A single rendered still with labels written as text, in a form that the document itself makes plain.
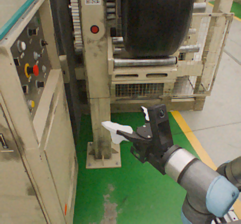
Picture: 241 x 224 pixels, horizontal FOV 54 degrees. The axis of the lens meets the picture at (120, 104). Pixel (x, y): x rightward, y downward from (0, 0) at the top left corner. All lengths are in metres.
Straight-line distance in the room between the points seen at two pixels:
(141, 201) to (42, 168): 0.95
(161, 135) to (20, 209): 0.80
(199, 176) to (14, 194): 0.77
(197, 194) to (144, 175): 1.31
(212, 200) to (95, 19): 0.99
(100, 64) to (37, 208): 0.79
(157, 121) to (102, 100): 0.96
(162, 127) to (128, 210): 1.17
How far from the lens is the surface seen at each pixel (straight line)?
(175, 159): 0.57
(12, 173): 0.99
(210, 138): 2.23
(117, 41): 1.53
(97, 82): 1.43
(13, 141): 0.85
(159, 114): 0.58
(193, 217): 0.63
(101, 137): 1.73
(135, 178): 1.83
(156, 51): 1.21
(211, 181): 0.55
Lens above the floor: 1.51
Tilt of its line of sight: 38 degrees down
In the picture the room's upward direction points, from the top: straight up
